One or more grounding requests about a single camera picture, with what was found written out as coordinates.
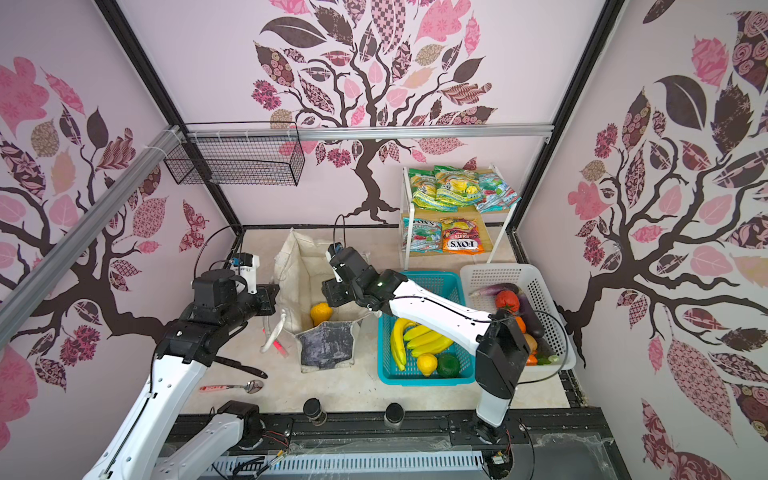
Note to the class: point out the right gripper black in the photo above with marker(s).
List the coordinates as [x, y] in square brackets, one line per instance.
[331, 292]

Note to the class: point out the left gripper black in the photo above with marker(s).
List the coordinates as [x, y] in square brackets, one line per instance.
[267, 294]

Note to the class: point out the orange yellow mango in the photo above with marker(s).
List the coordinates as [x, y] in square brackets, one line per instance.
[321, 313]

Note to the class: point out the yellow green banana bunch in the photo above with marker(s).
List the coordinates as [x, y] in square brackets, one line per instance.
[421, 340]

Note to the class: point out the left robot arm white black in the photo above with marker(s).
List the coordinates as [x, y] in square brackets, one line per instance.
[186, 351]

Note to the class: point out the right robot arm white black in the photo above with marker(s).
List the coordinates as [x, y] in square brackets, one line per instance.
[494, 339]

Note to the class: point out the teal candy bag lower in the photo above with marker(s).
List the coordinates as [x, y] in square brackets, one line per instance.
[422, 236]

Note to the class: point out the green yellow snack bag left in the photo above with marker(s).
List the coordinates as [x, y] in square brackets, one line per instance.
[423, 187]

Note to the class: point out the green yellow snack bag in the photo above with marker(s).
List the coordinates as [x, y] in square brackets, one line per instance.
[423, 187]
[457, 187]

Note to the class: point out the orange Fox's candy bag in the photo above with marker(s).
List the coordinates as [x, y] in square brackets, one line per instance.
[460, 236]

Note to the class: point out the green yellow snack bag middle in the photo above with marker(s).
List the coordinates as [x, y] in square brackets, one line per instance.
[457, 187]

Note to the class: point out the teal snack bag right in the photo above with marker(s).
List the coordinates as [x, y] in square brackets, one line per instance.
[497, 194]

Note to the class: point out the single yellow banana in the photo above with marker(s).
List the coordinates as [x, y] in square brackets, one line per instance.
[397, 342]

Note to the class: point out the pink marker pen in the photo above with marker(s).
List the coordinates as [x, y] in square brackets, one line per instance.
[278, 347]

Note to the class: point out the teal plastic basket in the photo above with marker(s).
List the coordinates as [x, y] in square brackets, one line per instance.
[444, 284]

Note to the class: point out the yellow lemon front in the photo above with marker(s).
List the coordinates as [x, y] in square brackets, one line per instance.
[427, 364]

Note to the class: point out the white wooden shelf rack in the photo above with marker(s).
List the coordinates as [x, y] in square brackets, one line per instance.
[412, 209]

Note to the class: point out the white plastic basket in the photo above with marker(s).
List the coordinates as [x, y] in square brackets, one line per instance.
[527, 278]

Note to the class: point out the green bell pepper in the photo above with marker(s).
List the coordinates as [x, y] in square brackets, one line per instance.
[448, 366]

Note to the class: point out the light purple eggplant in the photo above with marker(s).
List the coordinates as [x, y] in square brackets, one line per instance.
[493, 290]

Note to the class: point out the red tomato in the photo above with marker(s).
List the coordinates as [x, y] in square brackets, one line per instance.
[507, 300]

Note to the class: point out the orange persimmon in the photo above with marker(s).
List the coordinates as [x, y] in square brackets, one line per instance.
[521, 324]

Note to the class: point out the dark purple eggplant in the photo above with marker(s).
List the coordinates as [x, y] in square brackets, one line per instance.
[533, 325]

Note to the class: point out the brown potato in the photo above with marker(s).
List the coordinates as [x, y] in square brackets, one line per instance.
[531, 342]

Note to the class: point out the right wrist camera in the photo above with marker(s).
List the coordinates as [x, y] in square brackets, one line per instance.
[332, 251]

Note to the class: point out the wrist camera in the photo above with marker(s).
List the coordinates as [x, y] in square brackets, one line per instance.
[245, 266]
[332, 251]

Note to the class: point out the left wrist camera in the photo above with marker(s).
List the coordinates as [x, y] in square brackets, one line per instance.
[245, 266]

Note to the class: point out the black handled knife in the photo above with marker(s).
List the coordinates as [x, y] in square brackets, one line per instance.
[237, 365]

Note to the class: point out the metal spoon pink handle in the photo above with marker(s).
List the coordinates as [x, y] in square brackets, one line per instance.
[250, 387]

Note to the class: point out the black post left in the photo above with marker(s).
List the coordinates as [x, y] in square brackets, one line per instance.
[313, 410]

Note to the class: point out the black post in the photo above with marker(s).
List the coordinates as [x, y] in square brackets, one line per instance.
[313, 410]
[394, 415]

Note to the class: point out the black post right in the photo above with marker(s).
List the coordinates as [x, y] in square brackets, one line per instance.
[394, 415]

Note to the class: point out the black wire basket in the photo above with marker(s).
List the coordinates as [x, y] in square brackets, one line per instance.
[264, 153]

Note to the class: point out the white vented cable duct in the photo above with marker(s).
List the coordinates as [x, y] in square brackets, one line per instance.
[384, 465]

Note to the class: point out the aluminium frame rail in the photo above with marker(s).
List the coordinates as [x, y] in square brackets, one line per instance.
[24, 299]

